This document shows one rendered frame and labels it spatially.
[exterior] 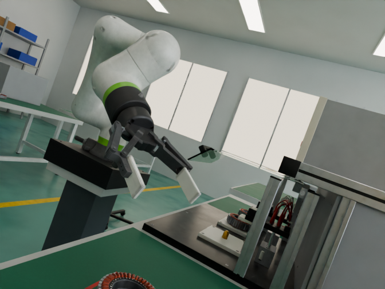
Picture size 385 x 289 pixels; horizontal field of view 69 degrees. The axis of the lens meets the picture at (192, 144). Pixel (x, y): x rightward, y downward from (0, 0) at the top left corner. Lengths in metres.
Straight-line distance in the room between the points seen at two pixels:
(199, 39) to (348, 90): 3.26
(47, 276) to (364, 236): 0.69
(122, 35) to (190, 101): 5.27
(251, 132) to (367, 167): 5.00
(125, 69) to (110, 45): 0.45
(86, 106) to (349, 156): 1.03
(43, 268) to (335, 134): 0.78
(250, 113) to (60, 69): 5.43
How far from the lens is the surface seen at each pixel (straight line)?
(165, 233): 0.91
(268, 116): 5.84
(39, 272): 0.62
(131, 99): 0.60
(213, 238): 0.99
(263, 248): 0.98
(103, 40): 1.12
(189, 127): 6.20
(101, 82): 0.69
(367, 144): 0.90
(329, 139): 0.89
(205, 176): 6.00
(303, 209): 0.79
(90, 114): 1.35
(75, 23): 8.99
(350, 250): 0.81
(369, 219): 0.80
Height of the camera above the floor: 1.08
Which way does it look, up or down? 2 degrees down
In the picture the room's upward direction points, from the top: 21 degrees clockwise
